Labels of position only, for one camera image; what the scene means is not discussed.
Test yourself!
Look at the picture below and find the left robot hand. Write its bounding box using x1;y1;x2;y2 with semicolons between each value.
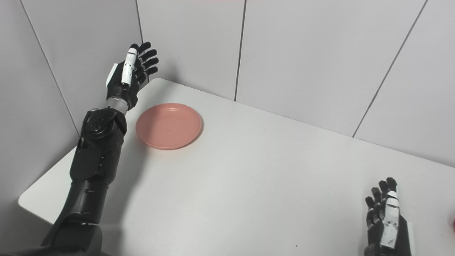
106;42;159;111

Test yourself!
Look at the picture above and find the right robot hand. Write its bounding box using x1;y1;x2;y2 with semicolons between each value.
363;177;416;256

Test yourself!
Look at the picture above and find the pink plate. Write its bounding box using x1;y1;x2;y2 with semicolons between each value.
135;103;203;150

